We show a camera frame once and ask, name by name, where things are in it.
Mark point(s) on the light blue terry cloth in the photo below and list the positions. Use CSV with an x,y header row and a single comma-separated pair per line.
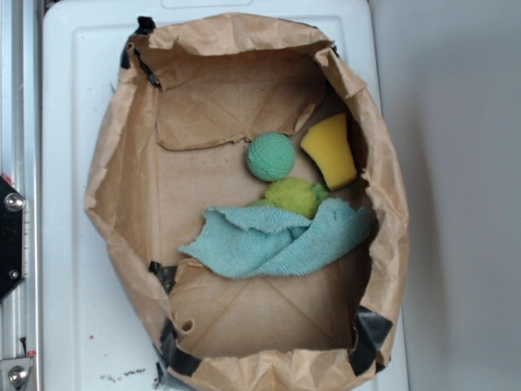
x,y
244,242

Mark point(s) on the lime green fuzzy toy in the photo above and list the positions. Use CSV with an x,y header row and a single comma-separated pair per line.
x,y
295,195

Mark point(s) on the green dimpled foam ball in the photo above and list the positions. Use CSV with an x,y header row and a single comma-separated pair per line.
x,y
271,157

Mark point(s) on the yellow foam sponge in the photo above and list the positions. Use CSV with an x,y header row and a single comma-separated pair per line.
x,y
326,143

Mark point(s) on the brown paper bag tray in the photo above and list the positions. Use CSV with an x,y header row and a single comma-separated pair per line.
x,y
190,99

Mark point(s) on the white plastic bin lid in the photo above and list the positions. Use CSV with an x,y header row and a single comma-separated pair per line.
x,y
92,338

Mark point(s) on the black metal corner bracket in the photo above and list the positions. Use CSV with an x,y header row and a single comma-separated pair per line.
x,y
12,238

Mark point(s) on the aluminium frame rail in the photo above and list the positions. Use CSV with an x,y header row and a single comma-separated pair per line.
x,y
21,105

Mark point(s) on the silver metal corner bracket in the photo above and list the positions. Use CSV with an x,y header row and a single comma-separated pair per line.
x,y
15,373

